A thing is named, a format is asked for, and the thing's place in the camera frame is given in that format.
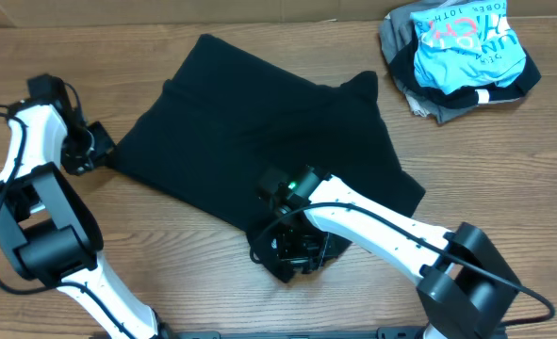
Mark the grey folded garment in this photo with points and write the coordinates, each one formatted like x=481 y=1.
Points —
x=395 y=32

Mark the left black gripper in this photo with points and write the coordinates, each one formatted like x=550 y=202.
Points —
x=105 y=143

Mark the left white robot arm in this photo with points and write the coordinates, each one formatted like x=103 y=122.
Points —
x=49 y=239

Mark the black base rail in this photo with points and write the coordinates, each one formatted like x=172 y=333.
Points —
x=405 y=332

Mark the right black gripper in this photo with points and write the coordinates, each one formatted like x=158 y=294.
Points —
x=299 y=254

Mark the black folded garment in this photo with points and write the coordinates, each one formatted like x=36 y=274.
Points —
x=402 y=68

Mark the light blue printed t-shirt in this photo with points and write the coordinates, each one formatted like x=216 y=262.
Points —
x=466 y=45

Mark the black t-shirt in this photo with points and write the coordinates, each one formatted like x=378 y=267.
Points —
x=228 y=116

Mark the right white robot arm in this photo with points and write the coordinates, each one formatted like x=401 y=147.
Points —
x=464 y=284

